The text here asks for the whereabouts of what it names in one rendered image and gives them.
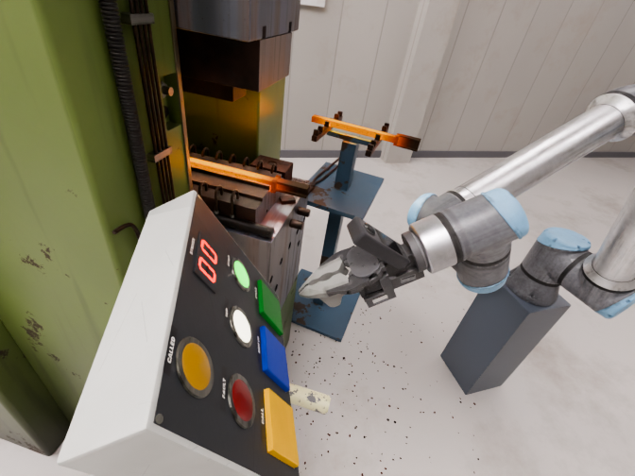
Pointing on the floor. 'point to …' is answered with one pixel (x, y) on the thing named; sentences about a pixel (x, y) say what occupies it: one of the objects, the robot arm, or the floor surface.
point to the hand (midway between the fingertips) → (303, 288)
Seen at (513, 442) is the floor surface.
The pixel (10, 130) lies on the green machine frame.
